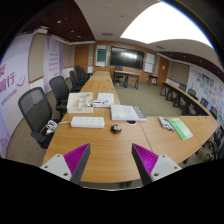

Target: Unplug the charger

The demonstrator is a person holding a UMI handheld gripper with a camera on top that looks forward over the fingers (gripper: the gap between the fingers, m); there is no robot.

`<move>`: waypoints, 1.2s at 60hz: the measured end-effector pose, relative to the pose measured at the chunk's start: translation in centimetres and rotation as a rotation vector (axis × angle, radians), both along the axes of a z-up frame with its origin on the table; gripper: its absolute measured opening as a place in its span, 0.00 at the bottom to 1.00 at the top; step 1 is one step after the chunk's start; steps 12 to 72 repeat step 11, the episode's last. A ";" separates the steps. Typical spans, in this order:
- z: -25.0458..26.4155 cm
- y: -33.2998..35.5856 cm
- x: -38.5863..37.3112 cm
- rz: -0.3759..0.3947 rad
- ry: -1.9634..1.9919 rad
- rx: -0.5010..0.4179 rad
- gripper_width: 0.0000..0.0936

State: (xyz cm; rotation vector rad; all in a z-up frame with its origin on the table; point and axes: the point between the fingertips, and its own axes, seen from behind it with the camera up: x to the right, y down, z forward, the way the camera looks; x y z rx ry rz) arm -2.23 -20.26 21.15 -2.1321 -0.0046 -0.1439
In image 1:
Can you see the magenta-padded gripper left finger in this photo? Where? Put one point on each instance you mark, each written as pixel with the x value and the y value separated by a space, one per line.
pixel 56 164

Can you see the small white blue carton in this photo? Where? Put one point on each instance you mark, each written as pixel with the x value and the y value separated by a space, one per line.
pixel 100 104

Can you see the white pack of markers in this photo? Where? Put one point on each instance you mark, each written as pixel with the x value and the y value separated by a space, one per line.
pixel 162 121

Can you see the large white purple wall banner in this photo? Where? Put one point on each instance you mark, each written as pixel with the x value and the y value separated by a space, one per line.
pixel 11 73

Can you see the white book with grey stripe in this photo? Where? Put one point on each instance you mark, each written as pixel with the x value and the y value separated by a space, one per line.
pixel 126 112

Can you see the white wall whiteboard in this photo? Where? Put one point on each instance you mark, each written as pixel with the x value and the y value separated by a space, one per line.
pixel 149 62

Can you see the white power strip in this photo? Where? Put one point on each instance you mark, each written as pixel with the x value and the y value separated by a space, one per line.
pixel 86 122

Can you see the colourful wall posters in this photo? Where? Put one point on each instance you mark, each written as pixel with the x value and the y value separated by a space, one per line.
pixel 206 83

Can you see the long curved wooden table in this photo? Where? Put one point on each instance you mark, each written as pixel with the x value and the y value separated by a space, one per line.
pixel 176 91

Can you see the green booklet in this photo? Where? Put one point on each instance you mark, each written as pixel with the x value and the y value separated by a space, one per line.
pixel 180 128

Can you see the narrow purple wall banner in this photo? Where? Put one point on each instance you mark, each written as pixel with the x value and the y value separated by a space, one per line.
pixel 52 60

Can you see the white printed paper sheet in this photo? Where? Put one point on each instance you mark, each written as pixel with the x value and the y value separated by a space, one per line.
pixel 106 96

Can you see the row of black office chairs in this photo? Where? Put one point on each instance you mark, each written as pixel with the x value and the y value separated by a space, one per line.
pixel 74 78

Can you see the dark desk with wooden top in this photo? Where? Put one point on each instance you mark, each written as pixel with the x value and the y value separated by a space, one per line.
pixel 126 73

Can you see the small dark side table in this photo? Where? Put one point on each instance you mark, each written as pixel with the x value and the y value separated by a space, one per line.
pixel 152 76

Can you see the open white cardboard box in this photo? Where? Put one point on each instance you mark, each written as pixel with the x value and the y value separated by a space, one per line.
pixel 75 109

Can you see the large black wall screen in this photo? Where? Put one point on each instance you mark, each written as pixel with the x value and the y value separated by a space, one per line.
pixel 126 57

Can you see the black mesh office chair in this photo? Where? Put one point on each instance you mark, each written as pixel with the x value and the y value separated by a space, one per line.
pixel 58 88
pixel 33 106

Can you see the green white notice board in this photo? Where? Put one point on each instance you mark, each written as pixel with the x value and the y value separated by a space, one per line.
pixel 101 55

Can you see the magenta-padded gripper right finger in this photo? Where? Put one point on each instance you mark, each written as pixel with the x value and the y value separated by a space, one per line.
pixel 165 165

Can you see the group of black mesh chairs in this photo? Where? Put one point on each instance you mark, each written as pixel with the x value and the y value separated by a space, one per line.
pixel 191 91

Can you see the large bright ceiling light panel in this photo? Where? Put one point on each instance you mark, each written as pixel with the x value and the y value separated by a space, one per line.
pixel 163 23

